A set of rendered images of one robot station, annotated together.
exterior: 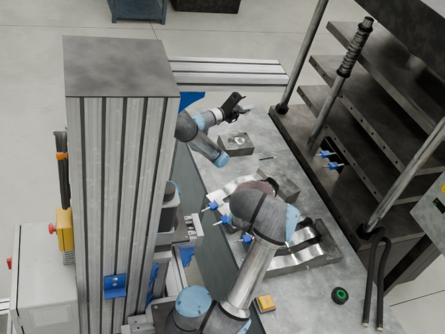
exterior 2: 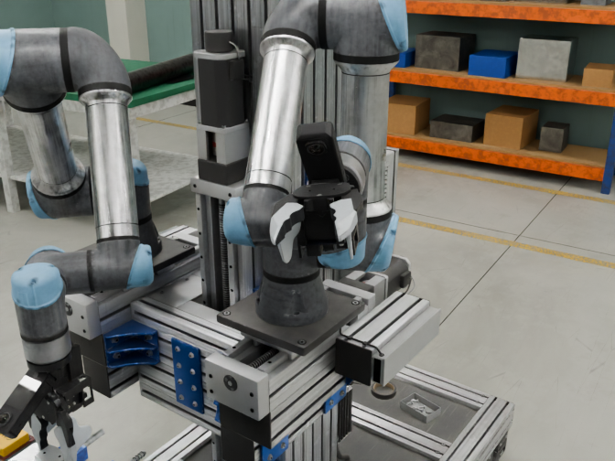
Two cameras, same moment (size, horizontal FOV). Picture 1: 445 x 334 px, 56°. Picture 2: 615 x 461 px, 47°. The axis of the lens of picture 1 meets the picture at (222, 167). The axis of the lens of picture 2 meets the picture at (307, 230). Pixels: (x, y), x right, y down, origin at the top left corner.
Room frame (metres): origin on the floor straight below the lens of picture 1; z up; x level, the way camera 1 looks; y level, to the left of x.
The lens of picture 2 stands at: (2.32, -0.35, 1.75)
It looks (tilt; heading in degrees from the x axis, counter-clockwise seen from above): 23 degrees down; 154
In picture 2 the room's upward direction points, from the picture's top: straight up
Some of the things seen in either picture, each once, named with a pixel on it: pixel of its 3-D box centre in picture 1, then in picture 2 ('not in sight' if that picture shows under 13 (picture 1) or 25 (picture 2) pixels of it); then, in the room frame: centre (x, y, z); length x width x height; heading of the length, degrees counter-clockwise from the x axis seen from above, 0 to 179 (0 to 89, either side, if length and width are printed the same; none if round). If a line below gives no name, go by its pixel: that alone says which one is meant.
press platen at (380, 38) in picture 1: (420, 71); not in sight; (2.41, -0.97, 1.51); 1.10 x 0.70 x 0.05; 32
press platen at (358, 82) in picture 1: (398, 105); not in sight; (2.40, -0.96, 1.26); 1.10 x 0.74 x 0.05; 32
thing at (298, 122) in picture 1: (357, 162); not in sight; (2.37, -0.92, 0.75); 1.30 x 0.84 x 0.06; 32
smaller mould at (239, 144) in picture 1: (235, 144); not in sight; (2.08, -0.04, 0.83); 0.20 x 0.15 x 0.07; 122
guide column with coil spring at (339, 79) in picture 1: (324, 112); not in sight; (2.34, -0.54, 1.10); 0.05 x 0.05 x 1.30
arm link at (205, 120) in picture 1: (201, 122); (343, 168); (1.45, 0.15, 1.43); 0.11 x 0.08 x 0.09; 144
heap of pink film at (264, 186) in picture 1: (255, 191); not in sight; (1.66, -0.22, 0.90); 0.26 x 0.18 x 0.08; 139
